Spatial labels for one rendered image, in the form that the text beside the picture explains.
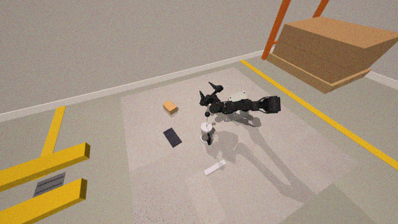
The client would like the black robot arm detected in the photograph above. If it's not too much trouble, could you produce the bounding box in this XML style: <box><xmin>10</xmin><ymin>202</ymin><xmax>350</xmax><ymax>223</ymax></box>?
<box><xmin>203</xmin><ymin>94</ymin><xmax>281</xmax><ymax>114</ymax></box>

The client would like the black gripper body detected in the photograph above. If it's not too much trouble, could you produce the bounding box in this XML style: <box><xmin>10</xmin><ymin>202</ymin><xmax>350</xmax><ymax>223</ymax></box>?
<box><xmin>200</xmin><ymin>85</ymin><xmax>223</xmax><ymax>106</ymax></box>

